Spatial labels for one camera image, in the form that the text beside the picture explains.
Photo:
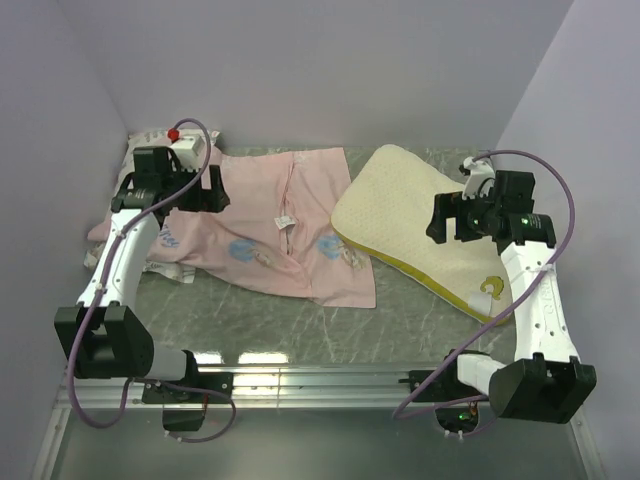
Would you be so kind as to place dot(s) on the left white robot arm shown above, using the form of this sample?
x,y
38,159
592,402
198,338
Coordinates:
x,y
101,335

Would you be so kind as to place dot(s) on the pink pillowcase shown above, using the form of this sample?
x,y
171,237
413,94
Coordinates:
x,y
275,236

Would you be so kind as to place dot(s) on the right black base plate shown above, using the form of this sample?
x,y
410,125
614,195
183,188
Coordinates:
x,y
445,387

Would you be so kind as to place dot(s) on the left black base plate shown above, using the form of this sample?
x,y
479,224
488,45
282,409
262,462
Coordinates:
x,y
207,388

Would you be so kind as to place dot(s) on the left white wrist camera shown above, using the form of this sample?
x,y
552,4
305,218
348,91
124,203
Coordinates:
x,y
189,148

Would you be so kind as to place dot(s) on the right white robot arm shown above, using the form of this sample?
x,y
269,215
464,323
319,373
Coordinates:
x,y
546,381

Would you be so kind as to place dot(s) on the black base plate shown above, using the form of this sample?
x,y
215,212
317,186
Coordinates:
x,y
445,387
207,388

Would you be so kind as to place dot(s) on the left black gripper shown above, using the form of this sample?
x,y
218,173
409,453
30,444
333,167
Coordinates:
x,y
210,200

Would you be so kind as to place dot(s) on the white patterned pillow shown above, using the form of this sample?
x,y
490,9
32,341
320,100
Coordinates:
x,y
150,137

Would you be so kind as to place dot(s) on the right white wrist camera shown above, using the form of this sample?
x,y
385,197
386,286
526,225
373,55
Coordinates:
x,y
480,177

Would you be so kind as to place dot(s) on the aluminium mounting rail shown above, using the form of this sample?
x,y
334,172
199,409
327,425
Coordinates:
x,y
278,387

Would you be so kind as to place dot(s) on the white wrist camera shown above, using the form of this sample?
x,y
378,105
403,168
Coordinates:
x,y
480,177
189,148

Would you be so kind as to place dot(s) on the cream yellow-edged pillow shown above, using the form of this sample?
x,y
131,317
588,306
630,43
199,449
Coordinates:
x,y
385,213

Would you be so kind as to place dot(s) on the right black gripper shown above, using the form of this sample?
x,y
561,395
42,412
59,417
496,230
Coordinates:
x,y
448,205

